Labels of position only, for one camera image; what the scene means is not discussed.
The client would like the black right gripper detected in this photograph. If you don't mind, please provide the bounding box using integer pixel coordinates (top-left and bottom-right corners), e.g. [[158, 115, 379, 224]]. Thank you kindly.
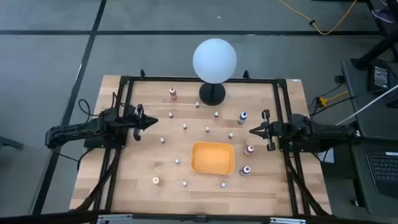
[[249, 110, 280, 152]]

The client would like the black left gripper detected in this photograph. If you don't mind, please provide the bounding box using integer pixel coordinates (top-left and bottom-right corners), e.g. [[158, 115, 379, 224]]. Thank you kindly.
[[133, 104, 159, 141]]

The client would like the yellow plastic bin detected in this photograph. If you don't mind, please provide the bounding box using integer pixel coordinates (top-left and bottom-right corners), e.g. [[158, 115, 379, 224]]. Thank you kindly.
[[190, 141, 236, 175]]

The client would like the yellow power plug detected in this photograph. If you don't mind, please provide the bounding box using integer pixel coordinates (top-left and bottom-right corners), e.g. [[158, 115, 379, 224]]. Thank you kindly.
[[317, 90, 349, 108]]

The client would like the white paper sheet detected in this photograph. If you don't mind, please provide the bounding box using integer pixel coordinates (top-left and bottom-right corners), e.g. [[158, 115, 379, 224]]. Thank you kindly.
[[319, 146, 335, 164]]

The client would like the white globe lamp black base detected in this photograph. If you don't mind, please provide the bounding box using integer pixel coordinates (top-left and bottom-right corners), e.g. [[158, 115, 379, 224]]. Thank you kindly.
[[192, 37, 238, 106]]

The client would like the dark laptop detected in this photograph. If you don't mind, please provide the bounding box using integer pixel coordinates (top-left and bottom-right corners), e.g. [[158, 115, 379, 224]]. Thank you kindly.
[[365, 151, 398, 197]]

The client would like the black power supply brick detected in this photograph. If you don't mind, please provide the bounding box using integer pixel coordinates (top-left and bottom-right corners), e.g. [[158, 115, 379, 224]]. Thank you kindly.
[[368, 61, 395, 93]]

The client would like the black T-foot desk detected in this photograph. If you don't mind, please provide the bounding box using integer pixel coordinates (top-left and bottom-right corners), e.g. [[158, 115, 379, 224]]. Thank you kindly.
[[351, 0, 398, 71]]

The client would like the dark grey furniture leg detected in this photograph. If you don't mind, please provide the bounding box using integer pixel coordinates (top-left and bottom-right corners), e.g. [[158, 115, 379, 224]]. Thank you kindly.
[[0, 135, 24, 151]]

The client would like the person's sports shoe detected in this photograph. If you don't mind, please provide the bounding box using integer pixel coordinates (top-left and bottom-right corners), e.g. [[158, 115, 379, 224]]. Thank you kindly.
[[371, 7, 398, 24]]

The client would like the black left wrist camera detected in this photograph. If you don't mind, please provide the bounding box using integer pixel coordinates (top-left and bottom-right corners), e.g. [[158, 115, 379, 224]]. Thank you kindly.
[[124, 107, 137, 125]]

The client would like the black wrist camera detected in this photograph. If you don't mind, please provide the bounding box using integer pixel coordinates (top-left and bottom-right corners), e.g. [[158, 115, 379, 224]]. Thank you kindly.
[[124, 107, 137, 125], [273, 121, 285, 138]]

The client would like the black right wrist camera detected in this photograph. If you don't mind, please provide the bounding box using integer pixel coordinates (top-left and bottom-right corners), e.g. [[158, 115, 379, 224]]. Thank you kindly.
[[273, 121, 285, 138]]

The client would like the black aluminium frame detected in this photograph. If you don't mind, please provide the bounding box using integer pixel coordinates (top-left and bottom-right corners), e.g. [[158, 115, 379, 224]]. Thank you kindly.
[[0, 68, 398, 224]]

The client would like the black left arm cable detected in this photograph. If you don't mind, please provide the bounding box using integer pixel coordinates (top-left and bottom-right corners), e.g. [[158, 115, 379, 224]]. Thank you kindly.
[[77, 98, 103, 121]]

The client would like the black power cable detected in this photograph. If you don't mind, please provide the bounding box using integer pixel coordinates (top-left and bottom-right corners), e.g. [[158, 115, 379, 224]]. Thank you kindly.
[[49, 148, 93, 164]]

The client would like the white cable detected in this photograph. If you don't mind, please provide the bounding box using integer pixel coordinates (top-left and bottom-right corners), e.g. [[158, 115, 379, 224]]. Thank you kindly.
[[335, 83, 398, 127]]

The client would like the yellow extension cable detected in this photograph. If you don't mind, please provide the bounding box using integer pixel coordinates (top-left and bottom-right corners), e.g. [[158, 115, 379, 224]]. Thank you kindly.
[[278, 0, 358, 35]]

